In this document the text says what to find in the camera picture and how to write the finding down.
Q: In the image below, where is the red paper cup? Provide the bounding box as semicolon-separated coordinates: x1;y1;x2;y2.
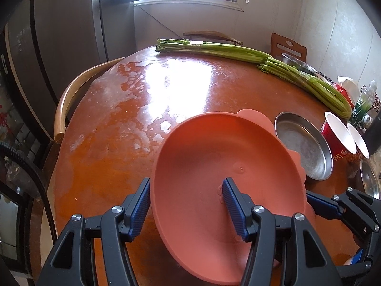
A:
347;123;370;163
320;111;358;161

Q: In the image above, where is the grey refrigerator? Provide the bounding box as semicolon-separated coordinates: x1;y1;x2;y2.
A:
4;0;136;143

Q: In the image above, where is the red tissue pack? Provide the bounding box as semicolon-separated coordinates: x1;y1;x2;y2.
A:
332;77;361;108

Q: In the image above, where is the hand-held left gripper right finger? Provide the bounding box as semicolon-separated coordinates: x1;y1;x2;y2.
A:
222;177;338;286

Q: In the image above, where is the round orange plate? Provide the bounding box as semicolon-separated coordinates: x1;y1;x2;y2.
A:
150;114;307;277

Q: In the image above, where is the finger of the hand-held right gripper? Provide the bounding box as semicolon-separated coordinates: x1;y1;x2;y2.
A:
339;217;376;248
306;187;379;234

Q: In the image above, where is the curved wooden chair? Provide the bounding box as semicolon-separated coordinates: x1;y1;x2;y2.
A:
183;31;243;46
54;57;125;143

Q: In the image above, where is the thick celery bunch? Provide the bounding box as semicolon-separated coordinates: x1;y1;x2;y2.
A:
257;57;353;119

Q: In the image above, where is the wooden chair with cutout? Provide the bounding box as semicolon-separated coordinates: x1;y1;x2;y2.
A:
270;33;308;63

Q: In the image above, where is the clear bottle with green label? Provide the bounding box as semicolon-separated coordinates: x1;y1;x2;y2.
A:
350;79;378;126

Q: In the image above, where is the long celery bunch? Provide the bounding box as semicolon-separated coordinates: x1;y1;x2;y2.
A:
155;38;271;64

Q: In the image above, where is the scalloped orange plate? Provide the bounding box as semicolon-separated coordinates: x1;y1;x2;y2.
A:
235;109;323;270

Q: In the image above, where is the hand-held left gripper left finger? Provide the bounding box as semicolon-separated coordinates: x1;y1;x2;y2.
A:
42;178;152;286

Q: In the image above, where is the metal basin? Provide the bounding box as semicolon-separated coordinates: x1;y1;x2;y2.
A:
281;53;319;76

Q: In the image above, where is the shallow metal plate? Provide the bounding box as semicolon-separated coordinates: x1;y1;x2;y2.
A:
274;112;334;181
360;159;381;200

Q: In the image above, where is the dark block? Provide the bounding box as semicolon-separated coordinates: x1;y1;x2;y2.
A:
363;122;381;155

